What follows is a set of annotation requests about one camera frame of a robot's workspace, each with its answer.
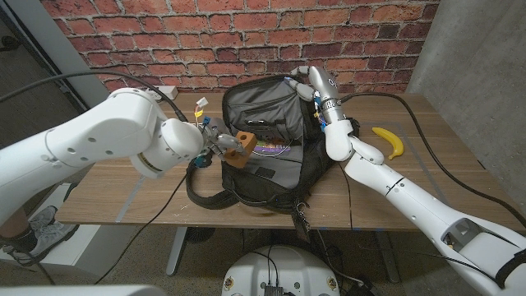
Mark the white power strip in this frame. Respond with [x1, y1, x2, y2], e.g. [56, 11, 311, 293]
[144, 85, 179, 102]

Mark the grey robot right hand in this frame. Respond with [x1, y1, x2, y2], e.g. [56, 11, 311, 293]
[283, 65, 342, 104]

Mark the person beside the table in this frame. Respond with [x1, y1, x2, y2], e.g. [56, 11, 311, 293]
[0, 207, 38, 252]

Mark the purple and green flat box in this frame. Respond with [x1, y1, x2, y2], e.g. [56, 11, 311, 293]
[253, 139, 293, 156]

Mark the black luggage tag with keyring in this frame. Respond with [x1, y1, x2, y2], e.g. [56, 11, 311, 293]
[292, 200, 313, 243]

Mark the brown brick shaped block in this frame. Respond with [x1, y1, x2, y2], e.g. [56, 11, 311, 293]
[223, 130, 259, 169]

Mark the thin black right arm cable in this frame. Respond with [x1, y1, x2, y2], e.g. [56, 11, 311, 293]
[339, 162, 354, 231]

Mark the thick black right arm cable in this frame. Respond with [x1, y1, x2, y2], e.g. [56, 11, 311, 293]
[339, 91, 526, 229]

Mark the black fabric backpack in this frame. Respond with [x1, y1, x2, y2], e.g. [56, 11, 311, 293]
[185, 73, 361, 215]

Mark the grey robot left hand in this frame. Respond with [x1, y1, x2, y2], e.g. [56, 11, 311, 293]
[200, 124, 248, 160]

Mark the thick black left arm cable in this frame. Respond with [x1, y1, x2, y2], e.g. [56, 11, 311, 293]
[0, 70, 189, 123]

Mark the grey sneaker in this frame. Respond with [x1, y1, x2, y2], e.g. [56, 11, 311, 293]
[28, 205, 58, 231]
[2, 221, 80, 266]

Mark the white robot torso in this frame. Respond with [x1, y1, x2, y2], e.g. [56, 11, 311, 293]
[221, 245, 341, 296]

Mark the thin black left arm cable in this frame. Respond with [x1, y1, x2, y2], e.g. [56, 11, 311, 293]
[94, 162, 202, 285]

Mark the yellow banana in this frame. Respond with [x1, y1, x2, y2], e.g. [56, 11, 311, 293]
[371, 127, 405, 161]

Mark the grey metal table leg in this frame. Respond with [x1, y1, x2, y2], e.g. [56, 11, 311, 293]
[165, 226, 189, 276]
[374, 230, 402, 284]

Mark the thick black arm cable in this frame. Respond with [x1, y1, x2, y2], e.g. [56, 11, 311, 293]
[339, 91, 526, 229]
[0, 70, 189, 123]

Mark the printed brick wall backdrop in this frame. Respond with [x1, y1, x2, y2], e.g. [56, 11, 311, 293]
[40, 0, 441, 95]

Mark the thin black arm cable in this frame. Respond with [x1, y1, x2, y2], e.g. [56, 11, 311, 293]
[339, 162, 354, 231]
[94, 162, 202, 285]

